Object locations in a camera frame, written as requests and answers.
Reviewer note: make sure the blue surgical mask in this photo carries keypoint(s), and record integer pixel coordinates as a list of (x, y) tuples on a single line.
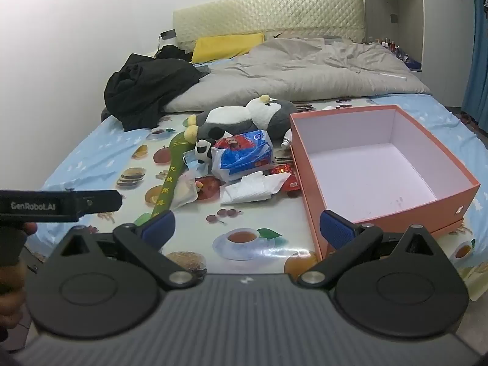
[(191, 161)]

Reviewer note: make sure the clear plastic bag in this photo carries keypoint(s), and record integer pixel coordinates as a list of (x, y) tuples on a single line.
[(185, 191)]

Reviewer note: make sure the red foil packet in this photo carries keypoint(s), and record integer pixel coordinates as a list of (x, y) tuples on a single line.
[(291, 184)]

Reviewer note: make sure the grey duvet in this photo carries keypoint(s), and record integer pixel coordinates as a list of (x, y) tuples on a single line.
[(300, 70)]

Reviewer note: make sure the blue white tissue pack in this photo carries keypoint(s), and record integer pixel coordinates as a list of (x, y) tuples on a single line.
[(239, 155)]

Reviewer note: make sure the black clothing pile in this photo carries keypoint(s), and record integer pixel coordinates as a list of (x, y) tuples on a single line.
[(137, 93)]

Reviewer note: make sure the green embroidered plush stick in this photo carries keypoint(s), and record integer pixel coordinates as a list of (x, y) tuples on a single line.
[(178, 146)]

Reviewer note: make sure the person's left hand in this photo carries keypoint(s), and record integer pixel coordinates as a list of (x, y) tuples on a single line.
[(13, 271)]

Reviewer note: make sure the white paper towel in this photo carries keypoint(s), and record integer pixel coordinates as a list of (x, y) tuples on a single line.
[(251, 188)]

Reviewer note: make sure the blue curtain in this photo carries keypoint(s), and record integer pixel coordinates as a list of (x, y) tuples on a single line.
[(475, 100)]

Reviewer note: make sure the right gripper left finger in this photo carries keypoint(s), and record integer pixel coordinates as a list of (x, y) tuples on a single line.
[(141, 246)]

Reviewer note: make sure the pink open cardboard box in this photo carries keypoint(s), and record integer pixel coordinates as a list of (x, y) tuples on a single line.
[(377, 164)]

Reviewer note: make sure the yellow pillow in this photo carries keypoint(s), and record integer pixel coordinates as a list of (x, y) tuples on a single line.
[(211, 48)]

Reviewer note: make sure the white wardrobe cabinet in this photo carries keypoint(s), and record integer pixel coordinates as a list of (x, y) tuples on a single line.
[(439, 34)]

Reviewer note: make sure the white small bottle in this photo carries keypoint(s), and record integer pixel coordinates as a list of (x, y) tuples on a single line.
[(287, 140)]

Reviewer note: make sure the small panda plush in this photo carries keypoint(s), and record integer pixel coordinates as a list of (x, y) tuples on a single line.
[(203, 150)]

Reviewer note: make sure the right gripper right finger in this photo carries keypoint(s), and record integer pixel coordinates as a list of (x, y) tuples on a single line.
[(354, 244)]

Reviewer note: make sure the large grey penguin plush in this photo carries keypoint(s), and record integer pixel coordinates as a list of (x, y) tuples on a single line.
[(263, 113)]

